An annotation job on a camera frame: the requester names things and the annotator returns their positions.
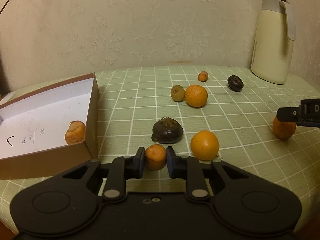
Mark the small wrinkled orange fruit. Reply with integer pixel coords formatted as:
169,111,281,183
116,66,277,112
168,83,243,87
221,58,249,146
145,144,167,171

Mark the tangerine at right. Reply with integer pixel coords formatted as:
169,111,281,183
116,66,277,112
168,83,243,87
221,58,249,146
272,117,296,140

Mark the smooth orange near gripper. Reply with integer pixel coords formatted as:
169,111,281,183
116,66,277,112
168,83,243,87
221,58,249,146
190,130,220,161

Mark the dark brown mangosteen near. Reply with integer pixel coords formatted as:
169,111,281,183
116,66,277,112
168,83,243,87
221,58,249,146
151,118,183,144

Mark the cream thermos jug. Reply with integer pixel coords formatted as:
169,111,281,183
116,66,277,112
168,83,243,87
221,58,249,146
251,0,296,85

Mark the wrinkled orange in box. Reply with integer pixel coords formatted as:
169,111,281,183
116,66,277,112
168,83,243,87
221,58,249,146
65,120,86,145

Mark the dark passion fruit far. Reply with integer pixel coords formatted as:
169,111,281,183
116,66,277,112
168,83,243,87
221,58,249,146
227,75,244,92

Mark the large tangerine centre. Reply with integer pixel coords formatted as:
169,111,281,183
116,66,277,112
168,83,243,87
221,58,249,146
184,85,208,108

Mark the small brown-green kiwi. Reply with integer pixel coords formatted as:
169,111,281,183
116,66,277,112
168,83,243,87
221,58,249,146
170,85,185,102

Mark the shallow white cardboard box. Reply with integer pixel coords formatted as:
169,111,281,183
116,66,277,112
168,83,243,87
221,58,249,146
1,73,99,180

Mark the small kumquat far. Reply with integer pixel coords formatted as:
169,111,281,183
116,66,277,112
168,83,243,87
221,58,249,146
198,71,208,82

